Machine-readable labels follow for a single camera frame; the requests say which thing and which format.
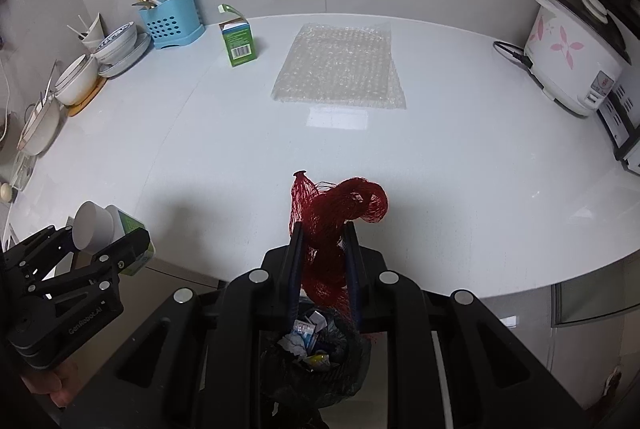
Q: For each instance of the person's left hand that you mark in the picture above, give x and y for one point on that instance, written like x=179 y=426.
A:
x=50 y=386

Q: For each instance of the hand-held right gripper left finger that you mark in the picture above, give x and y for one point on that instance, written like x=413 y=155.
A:
x=296 y=259

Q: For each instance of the white green carton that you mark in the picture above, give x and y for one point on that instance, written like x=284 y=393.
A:
x=127 y=221

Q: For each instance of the white counter cabinet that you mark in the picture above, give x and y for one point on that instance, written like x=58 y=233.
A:
x=175 y=276

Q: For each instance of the red mesh bag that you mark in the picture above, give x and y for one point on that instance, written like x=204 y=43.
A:
x=360 y=204

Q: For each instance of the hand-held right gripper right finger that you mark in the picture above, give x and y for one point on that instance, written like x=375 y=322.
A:
x=351 y=269

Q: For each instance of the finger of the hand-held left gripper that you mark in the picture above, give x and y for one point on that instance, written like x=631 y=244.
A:
x=37 y=254
x=110 y=264

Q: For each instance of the black metal shelf rack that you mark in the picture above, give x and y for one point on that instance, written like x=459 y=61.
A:
x=625 y=157

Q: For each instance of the grey glass cabinet door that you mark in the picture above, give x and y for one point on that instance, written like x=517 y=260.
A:
x=595 y=299

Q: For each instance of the plastic mesh trash bin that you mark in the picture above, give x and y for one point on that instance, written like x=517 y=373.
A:
x=345 y=379

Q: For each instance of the blue white milk carton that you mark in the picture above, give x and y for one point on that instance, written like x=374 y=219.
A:
x=306 y=329

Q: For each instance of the white shoe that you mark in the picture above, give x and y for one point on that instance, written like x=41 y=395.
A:
x=612 y=381

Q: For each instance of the metal strainer pot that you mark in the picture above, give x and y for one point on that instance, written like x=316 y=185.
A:
x=42 y=129

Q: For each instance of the stack of patterned bowls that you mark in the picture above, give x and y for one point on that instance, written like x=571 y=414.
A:
x=117 y=41

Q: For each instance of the white floral rice cooker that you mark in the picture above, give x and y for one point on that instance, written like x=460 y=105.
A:
x=570 y=54

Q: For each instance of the blue plastic utensil holder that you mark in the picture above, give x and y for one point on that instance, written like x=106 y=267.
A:
x=172 y=24

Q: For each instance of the crumpled white wrapper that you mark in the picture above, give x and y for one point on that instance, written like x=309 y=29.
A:
x=292 y=345

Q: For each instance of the white paper cup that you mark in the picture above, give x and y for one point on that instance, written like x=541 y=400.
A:
x=95 y=224

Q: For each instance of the clear bubble wrap sheet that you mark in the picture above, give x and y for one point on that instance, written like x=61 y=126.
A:
x=340 y=66

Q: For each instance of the wooden coaster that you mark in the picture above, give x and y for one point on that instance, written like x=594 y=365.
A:
x=87 y=104

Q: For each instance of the white cup with spoon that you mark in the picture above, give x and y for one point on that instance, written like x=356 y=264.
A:
x=92 y=36

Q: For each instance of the large white bowl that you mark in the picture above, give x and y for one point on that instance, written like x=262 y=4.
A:
x=77 y=81

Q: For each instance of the green carton with barcode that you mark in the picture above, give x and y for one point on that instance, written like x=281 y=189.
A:
x=240 y=41

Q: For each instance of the white plate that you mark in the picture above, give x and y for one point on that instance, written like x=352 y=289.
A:
x=132 y=59

